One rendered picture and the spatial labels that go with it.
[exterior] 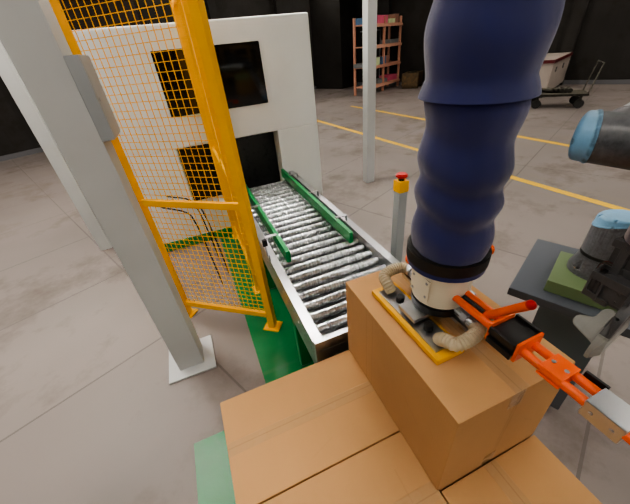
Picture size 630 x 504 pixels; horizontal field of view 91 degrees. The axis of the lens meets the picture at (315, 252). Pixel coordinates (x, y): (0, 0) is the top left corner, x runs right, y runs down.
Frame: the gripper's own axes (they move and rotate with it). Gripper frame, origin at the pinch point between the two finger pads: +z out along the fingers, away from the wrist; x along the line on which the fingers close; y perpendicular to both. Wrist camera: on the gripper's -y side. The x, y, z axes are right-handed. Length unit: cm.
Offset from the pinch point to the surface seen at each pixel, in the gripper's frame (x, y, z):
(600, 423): 3.4, -5.2, 15.3
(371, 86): -162, 356, -2
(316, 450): 51, 36, 68
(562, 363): -0.7, 5.8, 12.8
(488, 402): 10.9, 10.8, 27.4
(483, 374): 5.9, 17.1, 27.4
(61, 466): 172, 109, 122
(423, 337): 13.7, 32.5, 24.6
